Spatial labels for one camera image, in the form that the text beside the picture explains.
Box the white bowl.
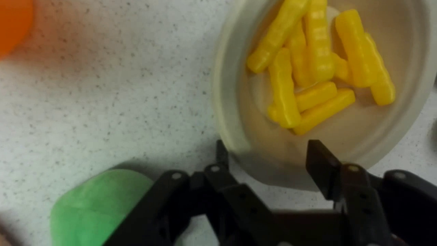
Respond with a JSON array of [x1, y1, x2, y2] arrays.
[[212, 0, 437, 192]]

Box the orange plastic cup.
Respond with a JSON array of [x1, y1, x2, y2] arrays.
[[0, 0, 36, 59]]

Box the green ball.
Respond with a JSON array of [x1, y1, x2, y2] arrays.
[[49, 169, 154, 246]]

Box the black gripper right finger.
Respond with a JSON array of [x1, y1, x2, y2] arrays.
[[305, 138, 437, 246]]

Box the yellow toy chips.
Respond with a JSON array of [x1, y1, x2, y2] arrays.
[[245, 0, 398, 137]]

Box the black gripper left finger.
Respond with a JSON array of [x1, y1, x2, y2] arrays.
[[103, 140, 292, 246]]

